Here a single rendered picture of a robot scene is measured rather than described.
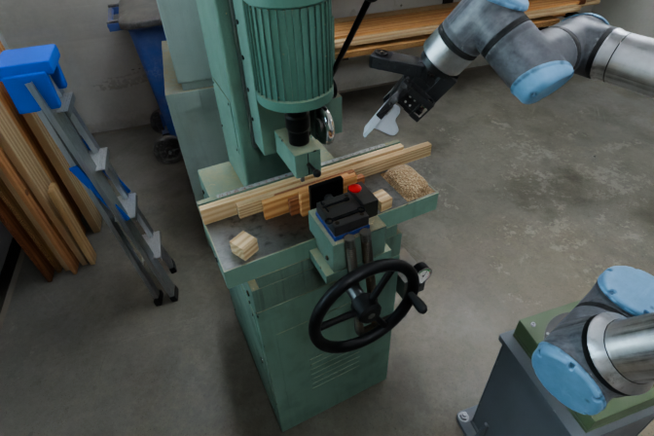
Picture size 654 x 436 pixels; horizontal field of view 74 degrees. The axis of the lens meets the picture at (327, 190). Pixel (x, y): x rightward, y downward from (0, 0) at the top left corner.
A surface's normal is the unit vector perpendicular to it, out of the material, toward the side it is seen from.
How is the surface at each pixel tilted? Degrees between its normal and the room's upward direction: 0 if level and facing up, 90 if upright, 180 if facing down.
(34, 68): 90
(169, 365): 0
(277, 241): 0
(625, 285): 5
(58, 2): 90
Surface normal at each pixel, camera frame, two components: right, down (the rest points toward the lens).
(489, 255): -0.03, -0.78
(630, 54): -0.68, -0.04
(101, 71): 0.30, 0.59
